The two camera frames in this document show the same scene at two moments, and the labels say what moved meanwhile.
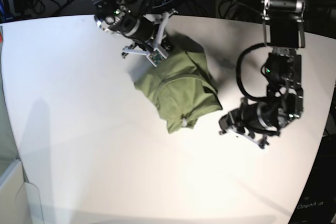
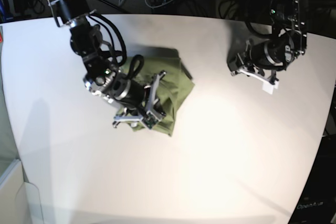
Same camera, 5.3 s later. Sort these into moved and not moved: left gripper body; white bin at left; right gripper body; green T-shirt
Moved: green T-shirt; right gripper body; left gripper body
Not moved: white bin at left
